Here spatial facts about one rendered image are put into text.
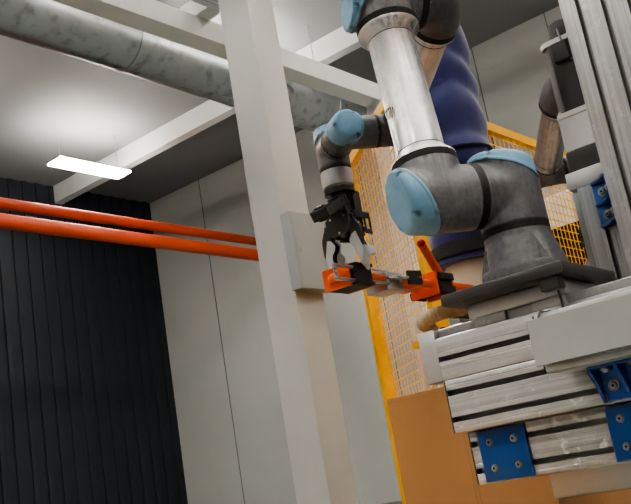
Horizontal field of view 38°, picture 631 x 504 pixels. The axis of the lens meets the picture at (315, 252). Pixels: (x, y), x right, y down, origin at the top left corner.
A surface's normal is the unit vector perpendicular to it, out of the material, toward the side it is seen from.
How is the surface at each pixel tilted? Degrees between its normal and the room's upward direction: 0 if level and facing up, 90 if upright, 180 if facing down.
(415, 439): 90
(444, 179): 82
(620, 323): 90
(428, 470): 90
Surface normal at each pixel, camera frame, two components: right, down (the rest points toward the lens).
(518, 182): 0.22, -0.28
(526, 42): -0.63, -0.09
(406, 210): -0.93, 0.22
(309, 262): 0.74, -0.29
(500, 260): -0.73, -0.34
